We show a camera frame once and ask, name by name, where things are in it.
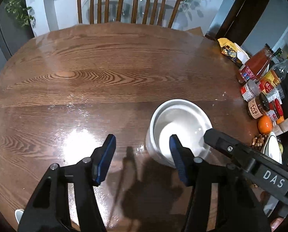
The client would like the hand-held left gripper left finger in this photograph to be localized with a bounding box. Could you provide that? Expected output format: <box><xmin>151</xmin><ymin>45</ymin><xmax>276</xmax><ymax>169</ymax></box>
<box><xmin>18</xmin><ymin>134</ymin><xmax>117</xmax><ymax>232</ymax></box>

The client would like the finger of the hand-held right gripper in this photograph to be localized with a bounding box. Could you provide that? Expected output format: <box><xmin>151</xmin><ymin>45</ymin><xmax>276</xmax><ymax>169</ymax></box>
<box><xmin>204</xmin><ymin>129</ymin><xmax>260</xmax><ymax>172</ymax></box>

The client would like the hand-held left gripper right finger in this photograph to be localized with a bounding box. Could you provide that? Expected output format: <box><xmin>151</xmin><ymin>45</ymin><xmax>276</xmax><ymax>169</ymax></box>
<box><xmin>169</xmin><ymin>134</ymin><xmax>272</xmax><ymax>232</ymax></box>

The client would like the small white ribbed bowl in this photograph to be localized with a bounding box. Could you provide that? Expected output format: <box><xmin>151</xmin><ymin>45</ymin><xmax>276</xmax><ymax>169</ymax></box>
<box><xmin>145</xmin><ymin>99</ymin><xmax>213</xmax><ymax>168</ymax></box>

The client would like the person's right hand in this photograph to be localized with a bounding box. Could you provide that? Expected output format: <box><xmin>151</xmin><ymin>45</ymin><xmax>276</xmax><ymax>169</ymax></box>
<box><xmin>270</xmin><ymin>217</ymin><xmax>285</xmax><ymax>232</ymax></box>

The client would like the dark-rimmed white bowl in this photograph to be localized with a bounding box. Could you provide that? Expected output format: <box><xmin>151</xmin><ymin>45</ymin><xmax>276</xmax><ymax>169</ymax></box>
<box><xmin>263</xmin><ymin>132</ymin><xmax>283</xmax><ymax>165</ymax></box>

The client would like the orange fruit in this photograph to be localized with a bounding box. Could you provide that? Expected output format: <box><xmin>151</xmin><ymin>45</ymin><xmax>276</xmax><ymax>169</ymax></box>
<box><xmin>257</xmin><ymin>115</ymin><xmax>273</xmax><ymax>135</ymax></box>

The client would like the dark-lidded sauce jar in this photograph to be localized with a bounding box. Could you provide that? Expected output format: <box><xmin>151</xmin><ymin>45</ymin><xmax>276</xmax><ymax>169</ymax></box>
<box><xmin>248</xmin><ymin>93</ymin><xmax>276</xmax><ymax>119</ymax></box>

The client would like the white-lidded jar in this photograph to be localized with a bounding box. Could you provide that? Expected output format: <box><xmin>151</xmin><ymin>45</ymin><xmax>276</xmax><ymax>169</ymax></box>
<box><xmin>241</xmin><ymin>79</ymin><xmax>262</xmax><ymax>102</ymax></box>

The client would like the red-labelled jar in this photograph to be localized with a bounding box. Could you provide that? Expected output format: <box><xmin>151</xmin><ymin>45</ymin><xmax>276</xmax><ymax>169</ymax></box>
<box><xmin>267</xmin><ymin>99</ymin><xmax>285</xmax><ymax>124</ymax></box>

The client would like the yellow-capped clear bottle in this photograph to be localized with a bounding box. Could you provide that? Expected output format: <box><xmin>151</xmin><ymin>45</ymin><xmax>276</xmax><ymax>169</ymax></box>
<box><xmin>258</xmin><ymin>53</ymin><xmax>288</xmax><ymax>95</ymax></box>

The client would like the red sauce bottle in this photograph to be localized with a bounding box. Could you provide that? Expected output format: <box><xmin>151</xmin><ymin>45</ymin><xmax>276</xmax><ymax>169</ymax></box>
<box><xmin>237</xmin><ymin>45</ymin><xmax>275</xmax><ymax>85</ymax></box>

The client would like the yellow snack packet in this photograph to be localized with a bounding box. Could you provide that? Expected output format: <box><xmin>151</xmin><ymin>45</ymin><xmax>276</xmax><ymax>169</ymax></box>
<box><xmin>218</xmin><ymin>38</ymin><xmax>251</xmax><ymax>67</ymax></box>

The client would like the dark wooden door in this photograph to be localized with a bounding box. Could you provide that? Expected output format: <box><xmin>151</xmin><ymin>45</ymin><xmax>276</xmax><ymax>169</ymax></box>
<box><xmin>216</xmin><ymin>0</ymin><xmax>271</xmax><ymax>46</ymax></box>

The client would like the long trailing green plant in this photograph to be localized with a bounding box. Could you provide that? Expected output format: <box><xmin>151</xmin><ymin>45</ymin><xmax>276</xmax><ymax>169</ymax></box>
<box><xmin>3</xmin><ymin>0</ymin><xmax>36</xmax><ymax>27</ymax></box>

